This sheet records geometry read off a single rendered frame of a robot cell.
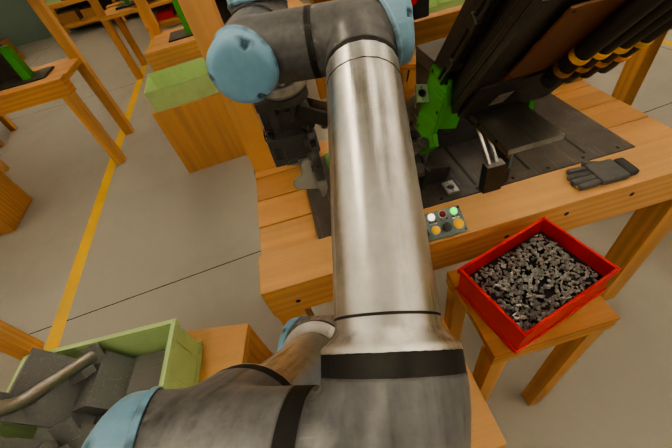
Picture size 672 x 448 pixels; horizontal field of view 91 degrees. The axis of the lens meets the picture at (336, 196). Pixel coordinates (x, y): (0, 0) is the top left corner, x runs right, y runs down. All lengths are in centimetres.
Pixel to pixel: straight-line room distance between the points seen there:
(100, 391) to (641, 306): 218
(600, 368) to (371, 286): 180
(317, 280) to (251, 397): 77
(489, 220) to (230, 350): 86
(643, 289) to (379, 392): 212
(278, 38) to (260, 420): 33
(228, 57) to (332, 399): 31
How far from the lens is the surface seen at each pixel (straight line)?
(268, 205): 127
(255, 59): 37
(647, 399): 201
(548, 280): 103
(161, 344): 114
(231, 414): 25
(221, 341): 114
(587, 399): 192
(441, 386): 22
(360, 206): 24
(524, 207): 116
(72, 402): 116
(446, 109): 105
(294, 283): 100
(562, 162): 135
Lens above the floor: 172
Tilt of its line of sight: 44 degrees down
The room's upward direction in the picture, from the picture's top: 14 degrees counter-clockwise
